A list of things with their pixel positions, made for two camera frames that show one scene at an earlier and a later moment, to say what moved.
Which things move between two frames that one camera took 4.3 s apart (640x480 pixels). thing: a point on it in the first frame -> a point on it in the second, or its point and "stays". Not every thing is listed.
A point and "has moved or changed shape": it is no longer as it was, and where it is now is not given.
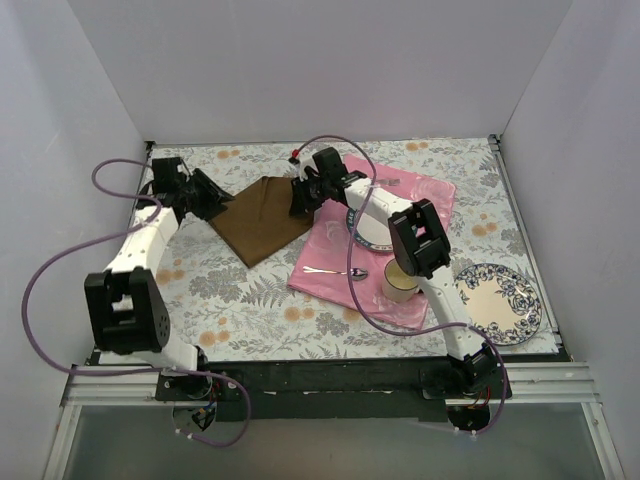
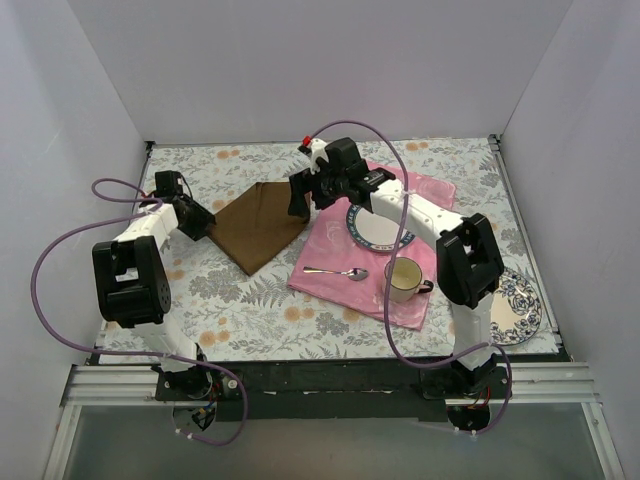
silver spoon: [357, 273] stays
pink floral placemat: [320, 272] stays
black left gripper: [201, 190] -> [197, 220]
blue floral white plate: [499, 302] stays
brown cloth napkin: [257, 222] has moved or changed shape
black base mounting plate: [325, 390] stays
